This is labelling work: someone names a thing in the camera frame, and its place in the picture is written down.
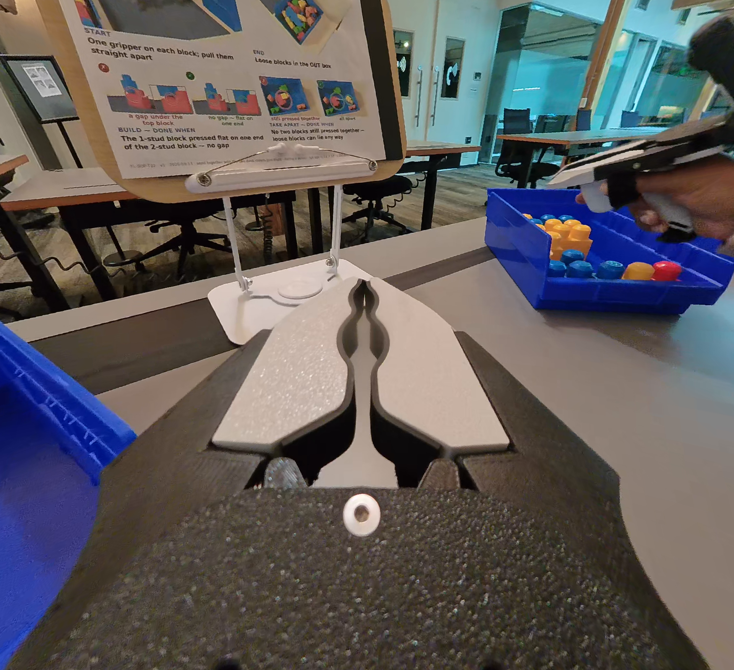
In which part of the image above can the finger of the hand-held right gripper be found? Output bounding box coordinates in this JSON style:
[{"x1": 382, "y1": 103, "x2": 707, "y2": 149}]
[
  {"x1": 565, "y1": 115, "x2": 734, "y2": 169},
  {"x1": 546, "y1": 149, "x2": 654, "y2": 190}
]

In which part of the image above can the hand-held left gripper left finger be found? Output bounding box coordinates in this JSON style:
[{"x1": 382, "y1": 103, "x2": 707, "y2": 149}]
[{"x1": 211, "y1": 278, "x2": 368, "y2": 456}]

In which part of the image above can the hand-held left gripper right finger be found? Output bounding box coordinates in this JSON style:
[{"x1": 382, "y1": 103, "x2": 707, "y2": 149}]
[{"x1": 365, "y1": 278, "x2": 512, "y2": 459}]

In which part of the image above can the pile of mega blocks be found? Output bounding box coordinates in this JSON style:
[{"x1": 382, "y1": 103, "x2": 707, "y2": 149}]
[{"x1": 521, "y1": 213, "x2": 685, "y2": 282}]

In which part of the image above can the blue plastic bin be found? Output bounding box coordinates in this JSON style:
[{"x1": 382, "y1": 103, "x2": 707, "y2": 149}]
[
  {"x1": 0, "y1": 321, "x2": 138, "y2": 670},
  {"x1": 483, "y1": 187, "x2": 734, "y2": 316}
]

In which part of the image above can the person's right hand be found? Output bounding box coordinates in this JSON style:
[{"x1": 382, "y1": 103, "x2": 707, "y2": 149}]
[{"x1": 631, "y1": 164, "x2": 734, "y2": 256}]

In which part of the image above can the wooden top desk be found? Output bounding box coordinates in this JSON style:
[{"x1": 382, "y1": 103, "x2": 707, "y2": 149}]
[
  {"x1": 495, "y1": 128, "x2": 674, "y2": 190},
  {"x1": 0, "y1": 153, "x2": 299, "y2": 310},
  {"x1": 401, "y1": 140, "x2": 484, "y2": 232}
]

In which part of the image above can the black office chair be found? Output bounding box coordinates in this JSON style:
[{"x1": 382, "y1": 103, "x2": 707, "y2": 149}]
[
  {"x1": 494, "y1": 107, "x2": 552, "y2": 189},
  {"x1": 342, "y1": 173, "x2": 415, "y2": 236},
  {"x1": 100, "y1": 206, "x2": 230, "y2": 281}
]

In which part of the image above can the wooden column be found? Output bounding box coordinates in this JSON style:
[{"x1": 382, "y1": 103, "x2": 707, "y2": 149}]
[{"x1": 578, "y1": 0, "x2": 651, "y2": 109}]

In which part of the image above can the dark phone icon sign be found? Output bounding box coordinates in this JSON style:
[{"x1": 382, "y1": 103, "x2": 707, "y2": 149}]
[{"x1": 440, "y1": 37, "x2": 466, "y2": 101}]

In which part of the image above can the white double door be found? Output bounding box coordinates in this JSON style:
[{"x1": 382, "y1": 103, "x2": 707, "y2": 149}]
[{"x1": 391, "y1": 28, "x2": 466, "y2": 117}]

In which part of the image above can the black backing panel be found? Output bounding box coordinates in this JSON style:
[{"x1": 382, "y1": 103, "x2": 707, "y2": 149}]
[{"x1": 349, "y1": 0, "x2": 407, "y2": 162}]

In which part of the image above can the printed instruction sheet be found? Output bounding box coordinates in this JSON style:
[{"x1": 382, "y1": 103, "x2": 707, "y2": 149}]
[{"x1": 34, "y1": 0, "x2": 386, "y2": 182}]

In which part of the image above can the black framed sign stand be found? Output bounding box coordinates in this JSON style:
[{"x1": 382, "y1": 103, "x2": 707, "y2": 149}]
[{"x1": 0, "y1": 55, "x2": 81, "y2": 169}]

